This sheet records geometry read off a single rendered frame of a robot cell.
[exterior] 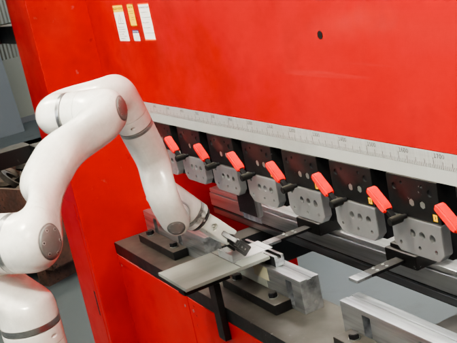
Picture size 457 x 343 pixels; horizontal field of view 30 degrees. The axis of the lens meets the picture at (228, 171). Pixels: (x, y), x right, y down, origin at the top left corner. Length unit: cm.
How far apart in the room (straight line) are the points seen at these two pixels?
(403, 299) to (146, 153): 243
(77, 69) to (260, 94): 110
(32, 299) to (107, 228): 145
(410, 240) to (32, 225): 74
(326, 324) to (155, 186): 56
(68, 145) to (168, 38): 74
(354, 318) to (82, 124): 78
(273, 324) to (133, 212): 108
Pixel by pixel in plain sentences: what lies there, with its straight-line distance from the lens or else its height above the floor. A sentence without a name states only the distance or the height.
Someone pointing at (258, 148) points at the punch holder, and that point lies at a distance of 217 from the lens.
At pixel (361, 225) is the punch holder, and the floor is 120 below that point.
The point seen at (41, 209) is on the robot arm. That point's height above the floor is 142.
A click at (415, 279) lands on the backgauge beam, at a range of 227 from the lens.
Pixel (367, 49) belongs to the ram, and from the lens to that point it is 169.
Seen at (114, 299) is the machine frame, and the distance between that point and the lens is 324.
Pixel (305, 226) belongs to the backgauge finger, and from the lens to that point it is 252.
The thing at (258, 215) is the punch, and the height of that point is 111.
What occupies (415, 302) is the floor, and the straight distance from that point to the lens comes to 430.
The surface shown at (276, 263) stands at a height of 98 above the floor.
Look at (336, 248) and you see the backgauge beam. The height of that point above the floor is 93.
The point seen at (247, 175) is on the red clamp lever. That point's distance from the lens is 220.
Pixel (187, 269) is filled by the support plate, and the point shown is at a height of 100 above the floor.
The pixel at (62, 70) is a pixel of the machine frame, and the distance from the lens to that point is 304.
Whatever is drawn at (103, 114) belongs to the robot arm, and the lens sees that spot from 187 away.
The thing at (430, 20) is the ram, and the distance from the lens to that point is 154.
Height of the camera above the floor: 184
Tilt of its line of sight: 15 degrees down
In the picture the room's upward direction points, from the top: 12 degrees counter-clockwise
